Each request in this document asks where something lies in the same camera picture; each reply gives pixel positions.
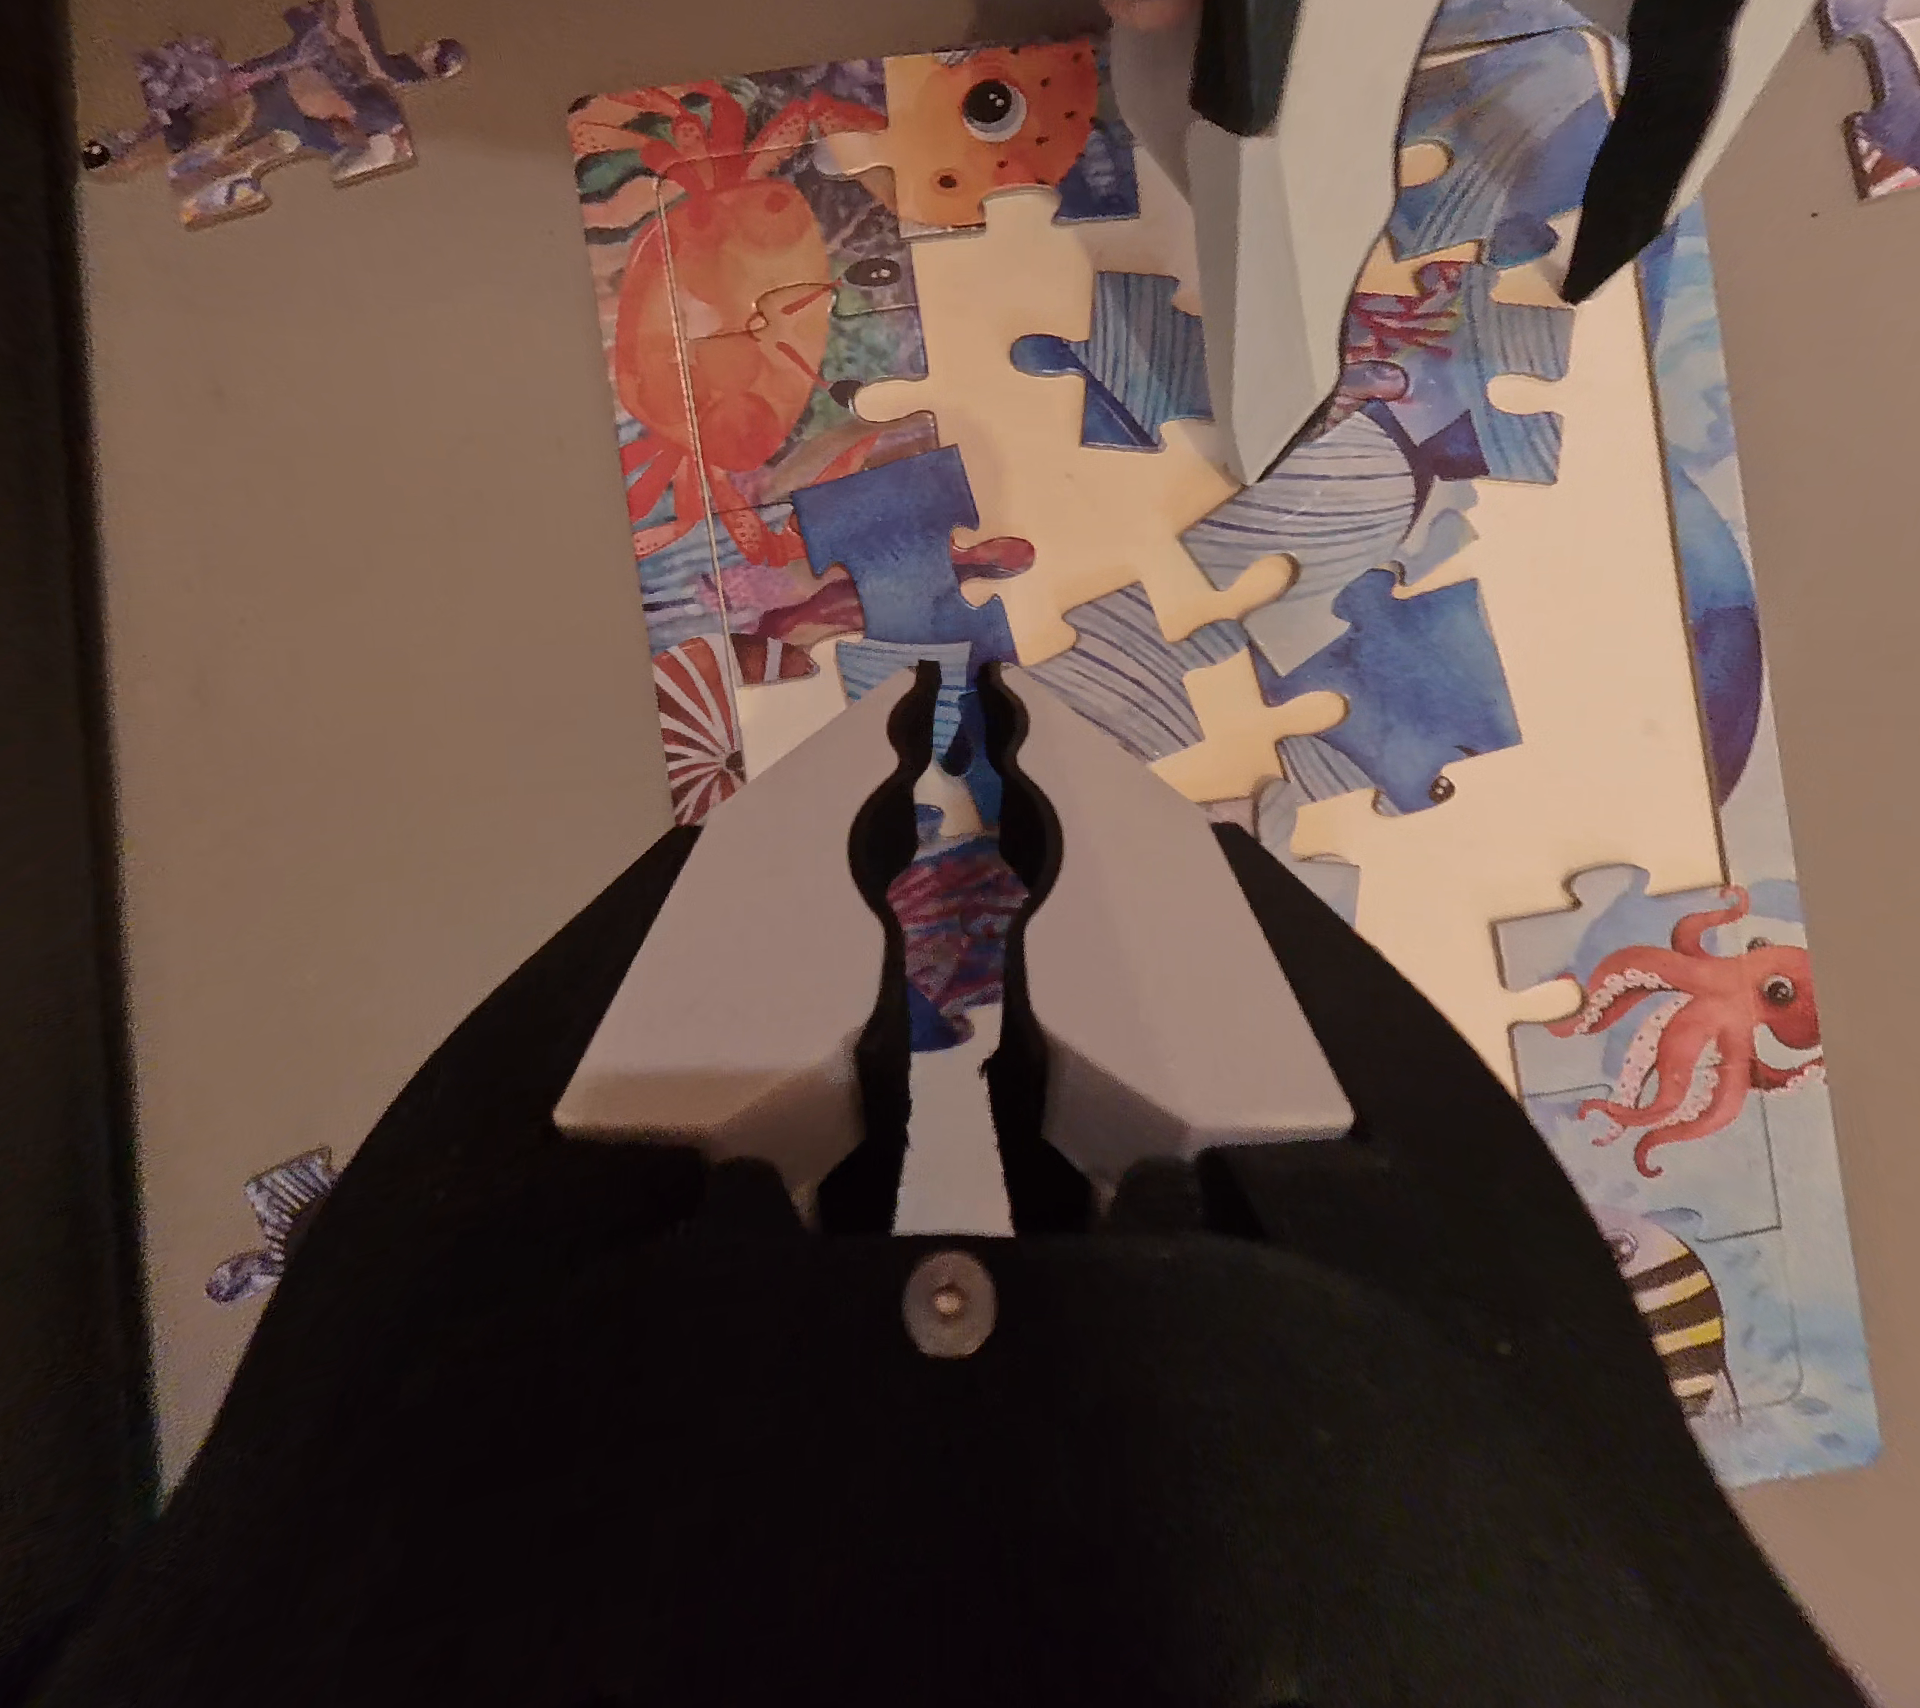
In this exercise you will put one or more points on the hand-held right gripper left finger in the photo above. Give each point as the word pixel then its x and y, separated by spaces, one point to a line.
pixel 735 973

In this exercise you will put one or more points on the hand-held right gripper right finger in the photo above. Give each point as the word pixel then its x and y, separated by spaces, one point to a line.
pixel 1185 973

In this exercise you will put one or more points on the red coral puzzle piece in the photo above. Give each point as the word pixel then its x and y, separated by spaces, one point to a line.
pixel 960 928

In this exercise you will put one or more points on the coral and purple puzzle piece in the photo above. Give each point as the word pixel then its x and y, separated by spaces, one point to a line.
pixel 1388 336

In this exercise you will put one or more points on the striped dark blue puzzle piece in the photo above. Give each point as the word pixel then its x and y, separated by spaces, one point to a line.
pixel 1141 673

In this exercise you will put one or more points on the dark blue puzzle piece with eye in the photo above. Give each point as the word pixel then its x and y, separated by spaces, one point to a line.
pixel 1394 689

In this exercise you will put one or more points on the pale striped puzzle piece with fin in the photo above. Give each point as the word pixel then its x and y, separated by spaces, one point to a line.
pixel 1320 509

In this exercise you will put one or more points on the blue watercolour puzzle piece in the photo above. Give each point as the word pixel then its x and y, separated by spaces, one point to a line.
pixel 884 538

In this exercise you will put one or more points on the sea print puzzle tray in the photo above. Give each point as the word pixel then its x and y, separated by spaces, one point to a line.
pixel 1651 628

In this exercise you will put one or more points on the puzzle piece with white patch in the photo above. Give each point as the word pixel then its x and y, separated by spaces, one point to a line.
pixel 1883 12

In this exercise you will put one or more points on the wide blue striped puzzle piece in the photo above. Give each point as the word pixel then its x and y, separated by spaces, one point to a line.
pixel 1501 132

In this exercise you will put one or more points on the striped puzzle piece with tail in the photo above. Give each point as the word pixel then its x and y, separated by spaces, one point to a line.
pixel 1141 358

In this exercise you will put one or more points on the octopus arms puzzle piece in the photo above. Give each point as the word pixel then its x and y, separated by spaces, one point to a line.
pixel 1560 950

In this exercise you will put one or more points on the crab claw puzzle piece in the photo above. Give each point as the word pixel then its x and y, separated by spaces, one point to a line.
pixel 998 556

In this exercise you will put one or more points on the pale blue octopus puzzle piece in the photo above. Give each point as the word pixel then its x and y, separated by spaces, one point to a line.
pixel 1725 1168

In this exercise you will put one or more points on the striped fish puzzle piece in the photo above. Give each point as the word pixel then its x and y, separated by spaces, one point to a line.
pixel 1681 1303

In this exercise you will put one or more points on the orange crab puzzle piece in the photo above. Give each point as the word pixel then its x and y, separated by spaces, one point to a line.
pixel 705 312

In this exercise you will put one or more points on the joined blue purple puzzle pieces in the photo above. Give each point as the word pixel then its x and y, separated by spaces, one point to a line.
pixel 284 111

